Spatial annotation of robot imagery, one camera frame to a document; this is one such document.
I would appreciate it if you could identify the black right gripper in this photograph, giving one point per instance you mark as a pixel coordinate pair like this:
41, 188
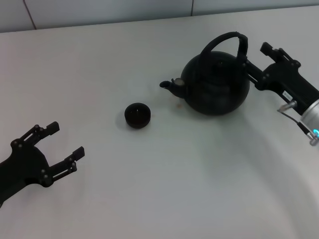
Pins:
289, 79

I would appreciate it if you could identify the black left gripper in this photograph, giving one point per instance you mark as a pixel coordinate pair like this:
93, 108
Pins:
25, 169

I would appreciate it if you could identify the black round teapot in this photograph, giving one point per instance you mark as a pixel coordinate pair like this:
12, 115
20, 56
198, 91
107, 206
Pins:
216, 84

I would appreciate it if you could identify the dark brown teacup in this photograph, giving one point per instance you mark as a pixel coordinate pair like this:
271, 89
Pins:
137, 115

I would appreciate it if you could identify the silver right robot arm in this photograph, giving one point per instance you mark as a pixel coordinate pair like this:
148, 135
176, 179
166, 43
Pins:
312, 117

